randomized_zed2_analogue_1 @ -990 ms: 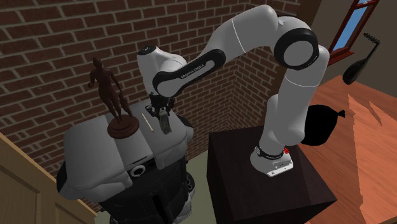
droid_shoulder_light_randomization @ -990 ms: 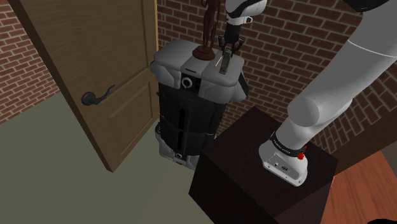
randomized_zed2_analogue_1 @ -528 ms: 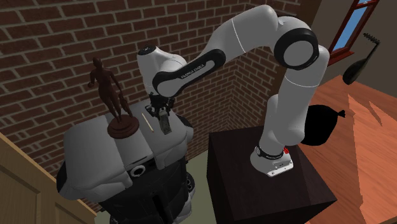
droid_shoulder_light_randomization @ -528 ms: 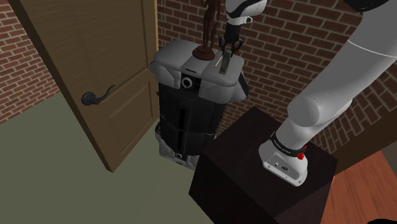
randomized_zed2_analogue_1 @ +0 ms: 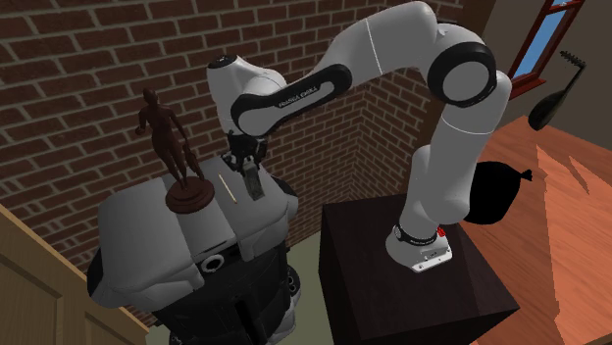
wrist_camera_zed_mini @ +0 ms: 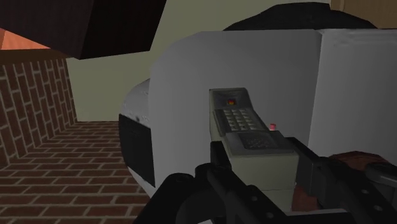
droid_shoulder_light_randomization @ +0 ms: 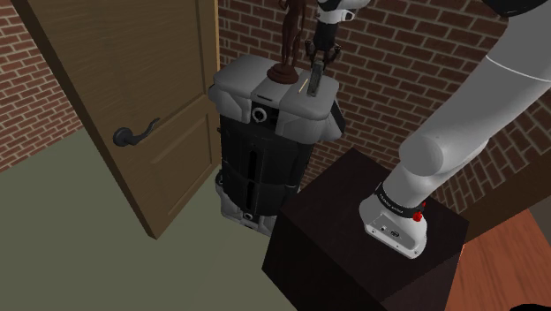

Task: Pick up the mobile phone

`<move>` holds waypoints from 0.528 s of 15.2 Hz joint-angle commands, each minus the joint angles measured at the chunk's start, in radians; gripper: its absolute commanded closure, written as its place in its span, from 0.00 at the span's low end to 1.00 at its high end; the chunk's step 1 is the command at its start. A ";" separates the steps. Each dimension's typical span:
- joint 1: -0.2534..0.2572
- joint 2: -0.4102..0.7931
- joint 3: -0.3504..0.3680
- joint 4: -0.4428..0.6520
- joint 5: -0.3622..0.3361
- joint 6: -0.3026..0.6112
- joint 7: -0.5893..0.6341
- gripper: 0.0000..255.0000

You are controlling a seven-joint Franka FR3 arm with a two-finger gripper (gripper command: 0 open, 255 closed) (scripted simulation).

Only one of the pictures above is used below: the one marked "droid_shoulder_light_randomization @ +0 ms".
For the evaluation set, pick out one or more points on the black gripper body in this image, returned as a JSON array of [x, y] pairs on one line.
[[325, 35]]

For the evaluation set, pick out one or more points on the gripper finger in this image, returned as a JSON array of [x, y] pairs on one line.
[[334, 52], [310, 49]]

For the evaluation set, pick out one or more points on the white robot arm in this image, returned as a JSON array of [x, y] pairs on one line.
[[465, 125]]

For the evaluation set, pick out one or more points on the brown figure statue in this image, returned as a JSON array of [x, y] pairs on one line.
[[287, 47]]

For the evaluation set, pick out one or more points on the grey remote control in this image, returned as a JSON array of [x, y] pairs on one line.
[[315, 79]]

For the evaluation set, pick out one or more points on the thin yellow stick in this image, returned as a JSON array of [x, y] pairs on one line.
[[303, 85]]

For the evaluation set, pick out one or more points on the grey and black toilet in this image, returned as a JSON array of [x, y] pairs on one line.
[[241, 82]]

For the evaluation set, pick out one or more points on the brown wooden door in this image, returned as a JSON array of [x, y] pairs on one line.
[[129, 64]]

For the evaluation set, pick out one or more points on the dark robot stand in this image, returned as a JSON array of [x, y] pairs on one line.
[[327, 241]]

